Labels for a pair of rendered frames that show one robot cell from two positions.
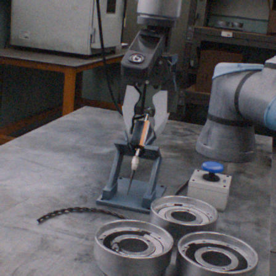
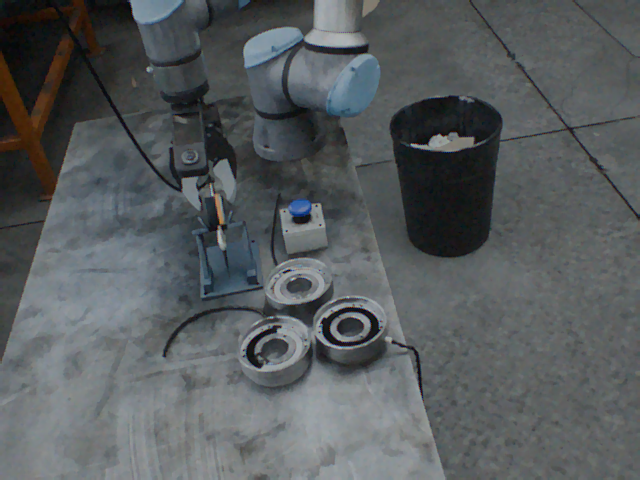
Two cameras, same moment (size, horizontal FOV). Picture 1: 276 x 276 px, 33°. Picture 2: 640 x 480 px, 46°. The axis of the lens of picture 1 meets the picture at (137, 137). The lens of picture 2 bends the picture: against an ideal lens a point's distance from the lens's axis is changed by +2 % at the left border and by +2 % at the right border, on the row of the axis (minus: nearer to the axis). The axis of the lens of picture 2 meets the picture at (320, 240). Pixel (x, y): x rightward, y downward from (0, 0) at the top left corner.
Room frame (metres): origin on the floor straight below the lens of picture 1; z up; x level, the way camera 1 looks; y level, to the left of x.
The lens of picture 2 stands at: (-0.17, 0.09, 1.58)
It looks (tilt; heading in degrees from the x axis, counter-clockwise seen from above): 38 degrees down; 345
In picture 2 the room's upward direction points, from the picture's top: 10 degrees counter-clockwise
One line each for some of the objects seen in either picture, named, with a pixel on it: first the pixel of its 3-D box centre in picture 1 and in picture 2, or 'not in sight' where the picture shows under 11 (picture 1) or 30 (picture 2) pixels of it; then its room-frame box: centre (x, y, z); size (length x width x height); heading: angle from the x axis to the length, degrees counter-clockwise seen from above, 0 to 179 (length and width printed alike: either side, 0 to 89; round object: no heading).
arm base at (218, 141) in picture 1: (228, 133); (286, 120); (1.13, -0.22, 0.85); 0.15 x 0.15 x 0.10
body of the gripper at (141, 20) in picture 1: (154, 52); (193, 118); (0.85, -0.01, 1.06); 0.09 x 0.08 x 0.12; 167
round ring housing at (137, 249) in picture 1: (132, 250); (275, 352); (0.56, -0.01, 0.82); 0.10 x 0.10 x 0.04
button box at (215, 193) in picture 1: (209, 187); (303, 226); (0.81, -0.14, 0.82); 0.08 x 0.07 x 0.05; 166
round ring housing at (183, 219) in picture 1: (182, 220); (299, 289); (0.67, -0.08, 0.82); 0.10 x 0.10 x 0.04
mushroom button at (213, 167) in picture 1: (211, 175); (301, 216); (0.81, -0.14, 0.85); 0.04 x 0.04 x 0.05
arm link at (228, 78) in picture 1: (238, 89); (279, 68); (1.12, -0.23, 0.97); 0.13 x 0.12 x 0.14; 32
